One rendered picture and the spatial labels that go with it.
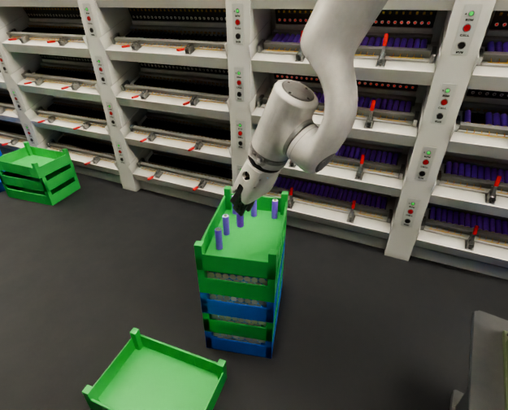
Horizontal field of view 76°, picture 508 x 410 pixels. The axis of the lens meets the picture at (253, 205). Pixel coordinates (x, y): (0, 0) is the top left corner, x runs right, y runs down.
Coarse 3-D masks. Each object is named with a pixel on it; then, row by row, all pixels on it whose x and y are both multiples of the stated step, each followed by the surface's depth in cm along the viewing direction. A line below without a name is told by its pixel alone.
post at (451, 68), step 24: (456, 0) 87; (480, 0) 85; (456, 24) 90; (480, 24) 88; (456, 72) 95; (432, 96) 100; (456, 96) 98; (432, 144) 107; (408, 168) 114; (432, 168) 110; (408, 192) 118; (408, 240) 127
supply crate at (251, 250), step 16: (224, 192) 101; (288, 192) 99; (224, 208) 103; (256, 224) 98; (272, 224) 98; (208, 240) 88; (224, 240) 91; (240, 240) 91; (256, 240) 91; (272, 240) 91; (208, 256) 79; (224, 256) 78; (240, 256) 85; (256, 256) 85; (272, 256) 75; (224, 272) 80; (240, 272) 79; (256, 272) 78; (272, 272) 77
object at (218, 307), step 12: (276, 288) 91; (204, 300) 87; (216, 300) 87; (276, 300) 93; (204, 312) 90; (216, 312) 89; (228, 312) 88; (240, 312) 87; (252, 312) 86; (264, 312) 86
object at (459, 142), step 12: (468, 96) 110; (456, 120) 106; (456, 132) 106; (456, 144) 104; (468, 144) 103; (480, 144) 101; (492, 144) 101; (504, 144) 100; (492, 156) 103; (504, 156) 101
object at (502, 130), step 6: (462, 126) 105; (468, 126) 104; (474, 126) 103; (480, 126) 103; (486, 126) 103; (492, 126) 102; (498, 126) 102; (474, 132) 104; (486, 132) 103; (492, 132) 103; (498, 132) 102; (504, 132) 101
